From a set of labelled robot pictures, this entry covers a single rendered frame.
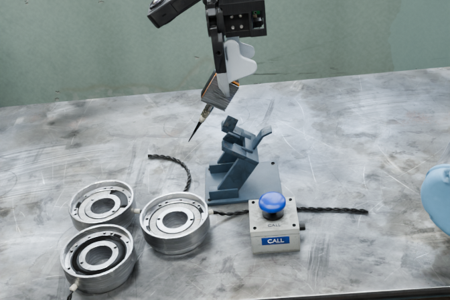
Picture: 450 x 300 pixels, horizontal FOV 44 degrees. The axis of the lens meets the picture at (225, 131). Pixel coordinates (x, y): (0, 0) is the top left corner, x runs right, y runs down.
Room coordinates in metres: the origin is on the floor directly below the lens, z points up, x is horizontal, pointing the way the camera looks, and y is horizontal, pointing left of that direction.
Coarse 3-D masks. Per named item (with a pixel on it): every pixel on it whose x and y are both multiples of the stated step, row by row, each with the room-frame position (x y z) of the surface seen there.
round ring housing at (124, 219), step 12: (108, 180) 0.75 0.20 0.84; (84, 192) 0.73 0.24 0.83; (96, 192) 0.74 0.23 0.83; (132, 192) 0.71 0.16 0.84; (72, 204) 0.70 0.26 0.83; (96, 204) 0.71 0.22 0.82; (108, 204) 0.72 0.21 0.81; (120, 204) 0.69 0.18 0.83; (132, 204) 0.68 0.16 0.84; (72, 216) 0.67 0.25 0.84; (96, 216) 0.67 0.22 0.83; (108, 216) 0.67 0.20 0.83; (120, 216) 0.66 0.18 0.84; (132, 216) 0.67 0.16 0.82; (84, 228) 0.65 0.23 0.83
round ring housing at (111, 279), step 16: (112, 224) 0.63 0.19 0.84; (80, 240) 0.62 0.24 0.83; (128, 240) 0.61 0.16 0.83; (64, 256) 0.59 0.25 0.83; (80, 256) 0.59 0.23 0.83; (96, 256) 0.60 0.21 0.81; (112, 256) 0.58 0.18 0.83; (128, 256) 0.56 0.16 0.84; (64, 272) 0.56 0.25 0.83; (112, 272) 0.54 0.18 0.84; (128, 272) 0.56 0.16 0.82; (80, 288) 0.54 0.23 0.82; (96, 288) 0.53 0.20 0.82; (112, 288) 0.54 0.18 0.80
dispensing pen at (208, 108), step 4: (212, 72) 0.76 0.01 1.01; (212, 76) 0.74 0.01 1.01; (208, 80) 0.75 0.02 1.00; (236, 80) 0.75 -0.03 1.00; (208, 84) 0.74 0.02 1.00; (236, 84) 0.74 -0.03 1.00; (204, 88) 0.75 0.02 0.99; (208, 104) 0.74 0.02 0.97; (204, 108) 0.75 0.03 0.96; (208, 108) 0.74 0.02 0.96; (212, 108) 0.74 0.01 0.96; (204, 112) 0.74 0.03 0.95; (208, 112) 0.74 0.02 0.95; (200, 116) 0.75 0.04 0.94; (204, 116) 0.74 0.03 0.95; (200, 120) 0.74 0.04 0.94; (204, 120) 0.74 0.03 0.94; (200, 124) 0.74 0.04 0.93; (196, 128) 0.75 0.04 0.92; (192, 136) 0.75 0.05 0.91
